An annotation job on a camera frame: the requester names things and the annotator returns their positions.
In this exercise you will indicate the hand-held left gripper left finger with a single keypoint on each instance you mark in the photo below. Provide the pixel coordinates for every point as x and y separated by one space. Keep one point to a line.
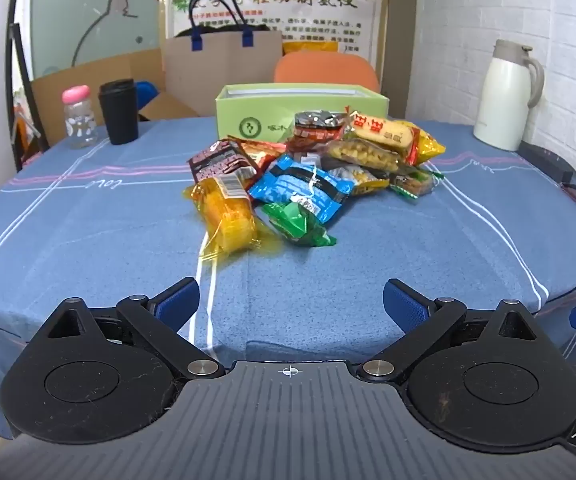
180 302

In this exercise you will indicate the clear bottle with pink cap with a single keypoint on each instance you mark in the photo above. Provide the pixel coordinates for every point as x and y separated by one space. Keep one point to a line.
79 120

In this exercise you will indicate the blue object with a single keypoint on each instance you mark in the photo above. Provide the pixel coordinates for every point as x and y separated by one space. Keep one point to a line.
147 94

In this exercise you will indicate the orange clear cake packet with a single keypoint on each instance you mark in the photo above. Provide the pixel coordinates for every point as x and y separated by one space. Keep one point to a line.
228 215

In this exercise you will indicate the white thermos jug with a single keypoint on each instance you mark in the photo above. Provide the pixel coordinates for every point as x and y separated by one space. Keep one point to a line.
502 100

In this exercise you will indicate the red yellow rice cracker packet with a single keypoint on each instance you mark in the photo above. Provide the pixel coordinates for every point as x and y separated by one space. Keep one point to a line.
382 132

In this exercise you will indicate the yellow puffed snack packet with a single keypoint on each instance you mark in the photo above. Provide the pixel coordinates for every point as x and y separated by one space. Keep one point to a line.
362 155

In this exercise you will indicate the blue striped tablecloth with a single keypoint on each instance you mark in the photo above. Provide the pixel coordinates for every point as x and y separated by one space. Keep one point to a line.
93 240

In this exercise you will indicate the blue snack packet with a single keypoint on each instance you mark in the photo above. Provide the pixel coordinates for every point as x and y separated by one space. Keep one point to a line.
298 182

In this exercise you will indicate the light green cardboard box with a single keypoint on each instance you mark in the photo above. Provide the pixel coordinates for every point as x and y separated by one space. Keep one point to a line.
268 120

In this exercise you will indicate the orange-red snack packet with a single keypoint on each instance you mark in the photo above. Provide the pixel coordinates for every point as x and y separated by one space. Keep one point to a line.
264 152

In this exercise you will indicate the brown cardboard box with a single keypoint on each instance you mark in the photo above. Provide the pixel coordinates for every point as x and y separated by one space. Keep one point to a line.
93 77

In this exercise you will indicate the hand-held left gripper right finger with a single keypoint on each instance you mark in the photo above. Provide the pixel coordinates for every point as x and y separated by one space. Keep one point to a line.
402 305

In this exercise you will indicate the black metal stand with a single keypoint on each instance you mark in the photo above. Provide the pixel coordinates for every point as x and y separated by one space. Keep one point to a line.
17 70

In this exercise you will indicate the yellow silver snack packet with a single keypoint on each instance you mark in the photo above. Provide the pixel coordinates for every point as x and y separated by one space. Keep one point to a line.
428 147

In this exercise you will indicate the maroon snack packet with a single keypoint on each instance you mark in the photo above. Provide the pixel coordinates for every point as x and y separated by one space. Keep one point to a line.
218 160

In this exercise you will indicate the orange chair backrest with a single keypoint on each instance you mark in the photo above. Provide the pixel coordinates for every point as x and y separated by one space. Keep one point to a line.
325 72

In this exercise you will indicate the green snack packet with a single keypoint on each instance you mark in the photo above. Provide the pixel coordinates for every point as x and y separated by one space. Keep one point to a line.
298 225

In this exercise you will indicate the black tumbler cup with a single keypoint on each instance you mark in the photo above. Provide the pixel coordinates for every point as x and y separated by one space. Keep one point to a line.
119 115

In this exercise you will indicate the dark packet with red label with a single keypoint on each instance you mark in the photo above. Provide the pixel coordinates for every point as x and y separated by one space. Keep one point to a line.
313 135

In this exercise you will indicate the green edged cookie packet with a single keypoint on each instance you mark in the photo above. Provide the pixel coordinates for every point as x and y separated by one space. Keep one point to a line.
412 182

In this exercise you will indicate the printed wall poster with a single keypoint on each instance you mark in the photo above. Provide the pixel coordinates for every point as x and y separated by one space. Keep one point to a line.
318 15

